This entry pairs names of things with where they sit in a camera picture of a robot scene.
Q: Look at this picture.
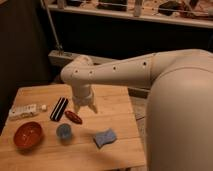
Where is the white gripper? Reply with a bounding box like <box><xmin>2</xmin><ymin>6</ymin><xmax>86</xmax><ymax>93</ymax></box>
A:
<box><xmin>71</xmin><ymin>85</ymin><xmax>98</xmax><ymax>114</ymax></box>

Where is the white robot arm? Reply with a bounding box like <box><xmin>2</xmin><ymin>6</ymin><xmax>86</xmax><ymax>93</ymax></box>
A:
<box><xmin>61</xmin><ymin>49</ymin><xmax>213</xmax><ymax>171</ymax></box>

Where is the metal pole stand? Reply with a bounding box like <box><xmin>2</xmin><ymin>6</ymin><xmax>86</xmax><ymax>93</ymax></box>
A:
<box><xmin>42</xmin><ymin>0</ymin><xmax>73</xmax><ymax>58</ymax></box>

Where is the dark red oval object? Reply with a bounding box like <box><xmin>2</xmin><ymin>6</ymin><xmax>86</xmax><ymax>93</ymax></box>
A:
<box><xmin>65</xmin><ymin>111</ymin><xmax>82</xmax><ymax>124</ymax></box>

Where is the black white striped bar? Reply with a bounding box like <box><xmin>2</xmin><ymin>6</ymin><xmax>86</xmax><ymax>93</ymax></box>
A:
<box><xmin>50</xmin><ymin>97</ymin><xmax>68</xmax><ymax>122</ymax></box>

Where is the blue cup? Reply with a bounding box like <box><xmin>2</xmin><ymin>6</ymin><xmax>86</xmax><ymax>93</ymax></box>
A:
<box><xmin>56</xmin><ymin>123</ymin><xmax>72</xmax><ymax>140</ymax></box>

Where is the wooden table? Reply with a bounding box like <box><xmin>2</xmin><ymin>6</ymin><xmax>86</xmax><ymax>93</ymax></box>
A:
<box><xmin>0</xmin><ymin>84</ymin><xmax>146</xmax><ymax>171</ymax></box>

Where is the red bowl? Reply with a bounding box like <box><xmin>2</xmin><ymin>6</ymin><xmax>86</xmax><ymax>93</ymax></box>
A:
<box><xmin>13</xmin><ymin>122</ymin><xmax>43</xmax><ymax>150</ymax></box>

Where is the white shelf with clutter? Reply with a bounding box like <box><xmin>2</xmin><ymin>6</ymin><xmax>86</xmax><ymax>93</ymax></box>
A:
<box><xmin>40</xmin><ymin>0</ymin><xmax>213</xmax><ymax>29</ymax></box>

